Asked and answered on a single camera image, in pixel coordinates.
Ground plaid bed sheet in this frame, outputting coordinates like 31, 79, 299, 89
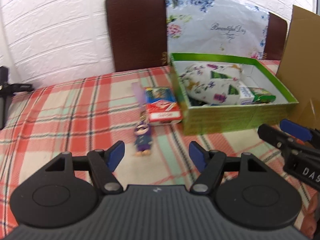
1, 67, 317, 237

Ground green snack box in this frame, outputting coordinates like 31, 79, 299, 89
249, 87, 276, 103

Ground person's right hand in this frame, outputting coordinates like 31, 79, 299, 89
300, 194, 319, 239

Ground red white card box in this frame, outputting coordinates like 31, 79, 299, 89
144, 87, 183, 126

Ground floral white plastic bag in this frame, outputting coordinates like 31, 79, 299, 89
165, 0, 270, 60

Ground dark brown headboard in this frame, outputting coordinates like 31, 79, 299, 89
105, 0, 287, 71

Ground purple doll keychain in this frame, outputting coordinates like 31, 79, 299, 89
133, 118, 153, 156

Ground green storage box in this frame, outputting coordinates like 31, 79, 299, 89
170, 53, 299, 135

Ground brown cardboard box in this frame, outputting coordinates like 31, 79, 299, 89
276, 6, 319, 129

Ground printed white fabric pouch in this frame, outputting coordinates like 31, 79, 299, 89
180, 62, 242, 105

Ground white medicine box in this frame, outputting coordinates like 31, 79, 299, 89
238, 86, 254, 105

